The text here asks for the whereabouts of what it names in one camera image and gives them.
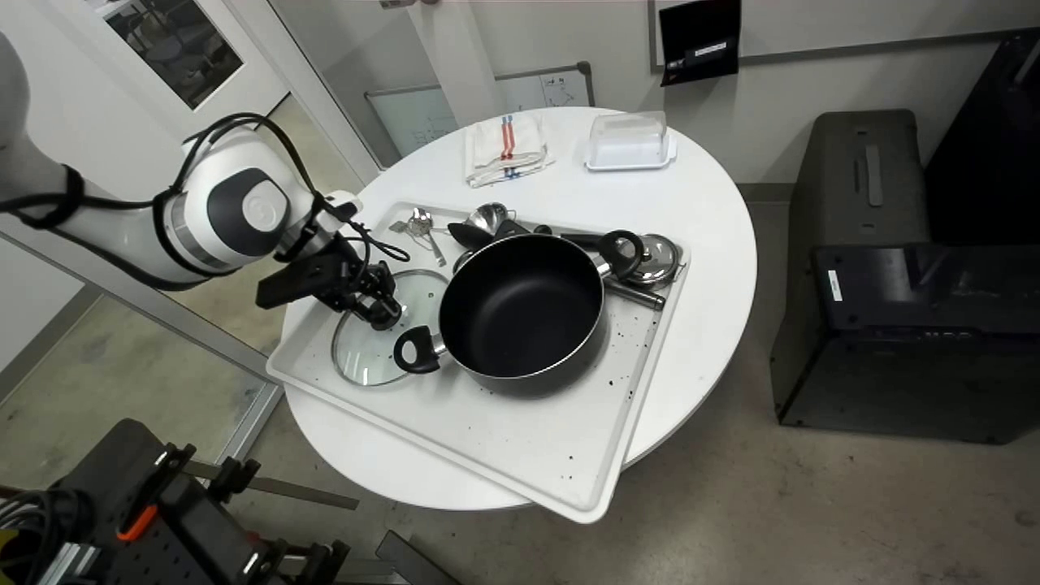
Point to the glass panel on wall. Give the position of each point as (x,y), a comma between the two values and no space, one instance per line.
(416,114)

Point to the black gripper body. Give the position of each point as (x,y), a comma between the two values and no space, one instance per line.
(340,285)

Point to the silver metal spoon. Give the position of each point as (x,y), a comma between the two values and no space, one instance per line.
(421,226)

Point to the white plastic tray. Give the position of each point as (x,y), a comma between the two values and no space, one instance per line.
(449,440)

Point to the glass pot lid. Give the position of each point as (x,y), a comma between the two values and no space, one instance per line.
(361,353)

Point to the small steel measuring cup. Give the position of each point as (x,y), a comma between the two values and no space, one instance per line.
(639,267)

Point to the black cabinet box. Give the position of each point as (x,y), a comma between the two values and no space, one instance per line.
(913,277)

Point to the black wall sign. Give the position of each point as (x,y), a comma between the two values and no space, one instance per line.
(701,42)

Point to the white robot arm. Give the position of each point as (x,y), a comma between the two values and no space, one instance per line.
(240,194)

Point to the black white wall picture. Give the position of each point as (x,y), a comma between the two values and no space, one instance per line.
(176,42)

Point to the black steel cooking pot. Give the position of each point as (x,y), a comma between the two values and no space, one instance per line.
(524,306)

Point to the round white table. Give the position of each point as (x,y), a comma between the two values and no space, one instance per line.
(690,202)

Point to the steel ladle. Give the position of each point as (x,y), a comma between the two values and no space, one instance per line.
(484,226)

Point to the clear plastic butter dish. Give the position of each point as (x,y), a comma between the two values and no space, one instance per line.
(627,146)

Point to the aluminium frame bar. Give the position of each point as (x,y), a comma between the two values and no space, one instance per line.
(157,306)

